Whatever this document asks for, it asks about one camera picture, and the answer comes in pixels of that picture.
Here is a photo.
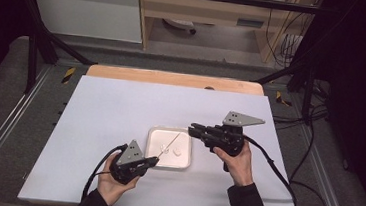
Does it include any yellow black striped tape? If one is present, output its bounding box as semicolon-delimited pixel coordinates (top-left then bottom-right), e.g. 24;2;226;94
274;90;294;108
60;65;77;86

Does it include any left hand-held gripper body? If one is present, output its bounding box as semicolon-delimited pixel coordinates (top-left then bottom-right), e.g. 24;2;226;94
108;137;152;187

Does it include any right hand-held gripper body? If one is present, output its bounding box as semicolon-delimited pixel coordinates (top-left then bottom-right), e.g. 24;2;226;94
203;108;267;160

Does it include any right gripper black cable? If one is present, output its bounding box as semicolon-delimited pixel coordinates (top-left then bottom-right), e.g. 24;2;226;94
236;134;335;206

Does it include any bundle of black cables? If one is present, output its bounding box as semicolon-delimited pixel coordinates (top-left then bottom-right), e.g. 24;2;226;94
262;0;315;71

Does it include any wooden table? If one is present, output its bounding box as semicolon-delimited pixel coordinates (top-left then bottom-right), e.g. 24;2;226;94
85;63;266;97

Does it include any person's right hand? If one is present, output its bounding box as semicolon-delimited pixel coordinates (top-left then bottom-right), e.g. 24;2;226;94
209;137;259;189

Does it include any light wooden desk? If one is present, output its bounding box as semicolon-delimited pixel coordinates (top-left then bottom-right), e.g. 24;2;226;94
131;0;316;67

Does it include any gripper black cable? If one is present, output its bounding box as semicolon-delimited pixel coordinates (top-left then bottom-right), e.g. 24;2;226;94
80;140;129;206
236;134;335;206

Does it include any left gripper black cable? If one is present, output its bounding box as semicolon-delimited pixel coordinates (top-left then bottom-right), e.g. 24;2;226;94
80;140;129;206

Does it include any white rectangular tray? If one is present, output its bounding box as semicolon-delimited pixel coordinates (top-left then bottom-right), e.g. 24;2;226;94
143;124;196;172

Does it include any thin wooden skewer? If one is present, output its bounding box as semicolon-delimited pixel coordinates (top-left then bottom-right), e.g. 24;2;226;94
157;129;183;161

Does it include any aluminium rail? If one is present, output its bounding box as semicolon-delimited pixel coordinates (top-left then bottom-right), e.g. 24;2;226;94
0;60;56;190
295;127;361;206

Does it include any white cabinet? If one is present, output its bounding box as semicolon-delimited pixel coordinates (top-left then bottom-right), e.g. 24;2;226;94
25;0;147;44

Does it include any office chair base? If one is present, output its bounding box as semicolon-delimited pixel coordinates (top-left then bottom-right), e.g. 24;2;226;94
161;17;199;36

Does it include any black metal stand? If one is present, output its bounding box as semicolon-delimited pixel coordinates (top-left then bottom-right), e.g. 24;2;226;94
252;9;323;123
5;0;104;100

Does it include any person's left hand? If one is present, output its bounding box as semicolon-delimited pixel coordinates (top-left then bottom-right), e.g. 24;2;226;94
95;151;143;206

